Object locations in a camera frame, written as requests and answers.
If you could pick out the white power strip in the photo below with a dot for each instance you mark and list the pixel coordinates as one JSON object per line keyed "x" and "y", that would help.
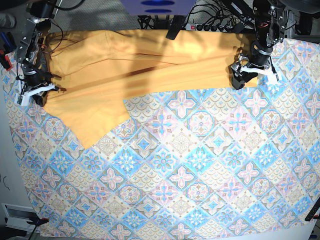
{"x": 208, "y": 27}

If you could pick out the red-handled clamp left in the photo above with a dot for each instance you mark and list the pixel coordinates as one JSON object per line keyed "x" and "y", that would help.
{"x": 5, "y": 61}

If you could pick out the orange-tipped clamp bottom left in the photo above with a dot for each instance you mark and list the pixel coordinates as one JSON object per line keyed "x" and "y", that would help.
{"x": 37, "y": 221}

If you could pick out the patterned blue tablecloth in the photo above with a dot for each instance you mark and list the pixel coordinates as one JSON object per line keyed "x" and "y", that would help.
{"x": 189, "y": 164}

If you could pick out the orange T-shirt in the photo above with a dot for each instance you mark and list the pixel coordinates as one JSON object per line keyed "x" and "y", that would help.
{"x": 98, "y": 70}

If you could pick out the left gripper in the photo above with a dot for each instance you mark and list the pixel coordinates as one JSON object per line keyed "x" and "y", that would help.
{"x": 244, "y": 71}

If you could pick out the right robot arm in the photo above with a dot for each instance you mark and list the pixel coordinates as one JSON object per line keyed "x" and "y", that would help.
{"x": 35, "y": 82}

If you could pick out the white vent box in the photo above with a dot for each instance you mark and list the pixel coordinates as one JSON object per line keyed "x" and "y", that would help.
{"x": 17, "y": 216}

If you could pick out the white blue logo panel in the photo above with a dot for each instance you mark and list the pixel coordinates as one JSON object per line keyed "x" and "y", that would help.
{"x": 158, "y": 7}

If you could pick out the black clamp bottom right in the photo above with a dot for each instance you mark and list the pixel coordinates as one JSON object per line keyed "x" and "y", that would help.
{"x": 312, "y": 214}

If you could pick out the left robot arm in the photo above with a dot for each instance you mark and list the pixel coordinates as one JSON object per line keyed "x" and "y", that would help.
{"x": 269, "y": 26}

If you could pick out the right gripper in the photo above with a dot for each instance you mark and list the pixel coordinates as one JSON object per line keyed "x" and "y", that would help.
{"x": 38, "y": 93}

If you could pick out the black table clamp top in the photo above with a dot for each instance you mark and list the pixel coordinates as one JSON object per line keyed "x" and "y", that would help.
{"x": 176, "y": 25}

